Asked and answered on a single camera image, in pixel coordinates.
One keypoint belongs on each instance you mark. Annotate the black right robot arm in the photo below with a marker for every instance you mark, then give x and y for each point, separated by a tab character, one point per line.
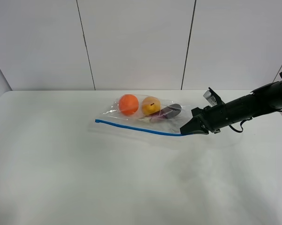
261	101

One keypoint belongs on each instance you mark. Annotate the orange fruit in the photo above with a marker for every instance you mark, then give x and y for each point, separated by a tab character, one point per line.
128	104

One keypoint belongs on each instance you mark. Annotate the yellow pear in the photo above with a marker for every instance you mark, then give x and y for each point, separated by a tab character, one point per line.
150	105

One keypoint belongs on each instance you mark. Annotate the dark purple eggplant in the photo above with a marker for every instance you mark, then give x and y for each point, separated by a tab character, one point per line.
166	113

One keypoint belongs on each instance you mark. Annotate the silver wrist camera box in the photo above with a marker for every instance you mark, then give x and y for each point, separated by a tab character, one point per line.
213	98

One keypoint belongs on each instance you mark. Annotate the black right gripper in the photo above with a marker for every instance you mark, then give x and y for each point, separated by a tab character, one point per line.
205	121

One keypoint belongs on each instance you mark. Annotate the clear zip bag blue seal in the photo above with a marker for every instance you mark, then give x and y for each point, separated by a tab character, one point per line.
113	117

